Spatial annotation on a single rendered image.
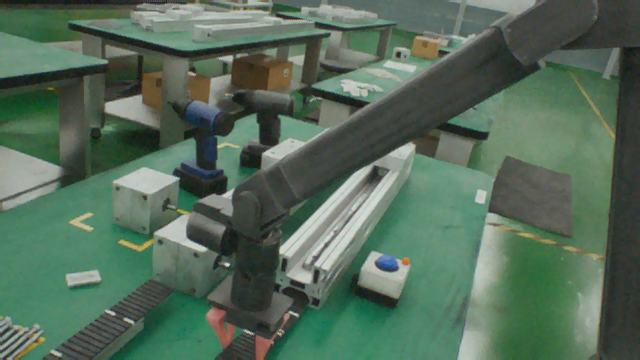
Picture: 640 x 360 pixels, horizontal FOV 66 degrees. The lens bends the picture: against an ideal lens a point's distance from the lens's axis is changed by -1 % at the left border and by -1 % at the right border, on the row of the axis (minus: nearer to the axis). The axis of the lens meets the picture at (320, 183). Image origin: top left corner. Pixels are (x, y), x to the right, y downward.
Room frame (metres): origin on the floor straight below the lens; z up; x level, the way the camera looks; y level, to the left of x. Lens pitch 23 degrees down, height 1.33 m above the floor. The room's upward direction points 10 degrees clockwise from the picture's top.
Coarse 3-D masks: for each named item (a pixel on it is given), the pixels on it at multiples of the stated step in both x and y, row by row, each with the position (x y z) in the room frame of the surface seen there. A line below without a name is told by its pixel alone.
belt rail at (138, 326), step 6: (138, 324) 0.60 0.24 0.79; (132, 330) 0.59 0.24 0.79; (138, 330) 0.60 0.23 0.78; (120, 336) 0.56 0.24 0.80; (126, 336) 0.57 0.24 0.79; (132, 336) 0.58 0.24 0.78; (114, 342) 0.55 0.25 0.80; (120, 342) 0.56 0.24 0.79; (126, 342) 0.57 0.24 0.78; (108, 348) 0.54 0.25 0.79; (114, 348) 0.55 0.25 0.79; (102, 354) 0.53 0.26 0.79; (108, 354) 0.54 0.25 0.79
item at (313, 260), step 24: (408, 168) 1.43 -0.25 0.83; (336, 192) 1.07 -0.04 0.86; (360, 192) 1.19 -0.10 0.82; (384, 192) 1.13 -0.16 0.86; (312, 216) 0.92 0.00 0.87; (336, 216) 1.01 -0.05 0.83; (360, 216) 0.97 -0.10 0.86; (288, 240) 0.81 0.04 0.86; (312, 240) 0.87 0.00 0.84; (336, 240) 0.84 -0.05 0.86; (360, 240) 0.96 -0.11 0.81; (288, 264) 0.76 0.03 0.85; (312, 264) 0.79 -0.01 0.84; (336, 264) 0.79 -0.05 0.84; (312, 288) 0.74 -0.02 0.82
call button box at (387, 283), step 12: (372, 252) 0.87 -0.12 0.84; (372, 264) 0.82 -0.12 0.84; (360, 276) 0.80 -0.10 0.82; (372, 276) 0.79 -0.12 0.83; (384, 276) 0.79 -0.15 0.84; (396, 276) 0.80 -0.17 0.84; (360, 288) 0.80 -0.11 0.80; (372, 288) 0.79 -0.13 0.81; (384, 288) 0.79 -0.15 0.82; (396, 288) 0.78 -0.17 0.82; (372, 300) 0.79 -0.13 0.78; (384, 300) 0.78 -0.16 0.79; (396, 300) 0.78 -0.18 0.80
